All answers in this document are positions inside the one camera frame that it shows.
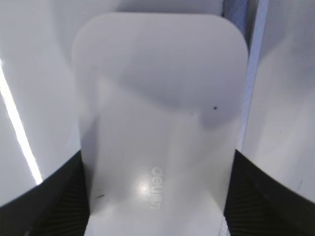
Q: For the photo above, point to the white framed whiteboard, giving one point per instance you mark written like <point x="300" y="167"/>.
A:
<point x="39" y="119"/>

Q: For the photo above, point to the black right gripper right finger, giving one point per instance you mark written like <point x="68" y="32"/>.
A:
<point x="258" y="205"/>

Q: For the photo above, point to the white whiteboard eraser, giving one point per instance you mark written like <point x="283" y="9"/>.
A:
<point x="159" y="100"/>

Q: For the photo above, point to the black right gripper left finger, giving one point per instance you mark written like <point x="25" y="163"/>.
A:
<point x="59" y="206"/>

